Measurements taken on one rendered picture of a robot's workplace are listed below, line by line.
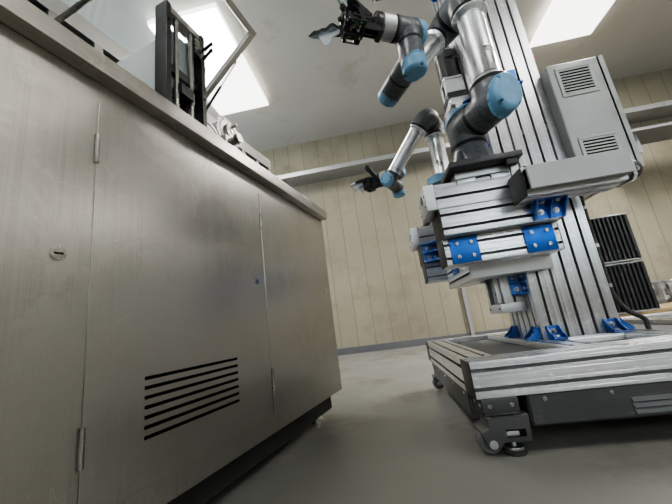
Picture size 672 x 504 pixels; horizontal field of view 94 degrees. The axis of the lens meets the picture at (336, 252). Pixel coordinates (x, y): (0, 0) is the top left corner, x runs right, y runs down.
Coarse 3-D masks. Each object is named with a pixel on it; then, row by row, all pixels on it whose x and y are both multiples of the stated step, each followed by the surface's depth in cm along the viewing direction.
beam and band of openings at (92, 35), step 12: (36, 0) 108; (48, 0) 111; (60, 0) 115; (48, 12) 111; (60, 12) 115; (72, 24) 118; (84, 24) 122; (84, 36) 122; (96, 36) 126; (96, 48) 125; (108, 48) 130; (120, 48) 135; (120, 60) 134; (216, 120) 188; (240, 144) 207; (252, 156) 218; (264, 156) 234
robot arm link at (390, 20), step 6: (384, 12) 91; (390, 12) 92; (384, 18) 91; (390, 18) 91; (396, 18) 92; (384, 24) 91; (390, 24) 92; (396, 24) 92; (384, 30) 92; (390, 30) 92; (384, 36) 94; (390, 36) 94
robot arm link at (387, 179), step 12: (420, 120) 167; (432, 120) 169; (408, 132) 172; (420, 132) 169; (408, 144) 170; (396, 156) 173; (408, 156) 172; (396, 168) 173; (384, 180) 173; (396, 180) 176
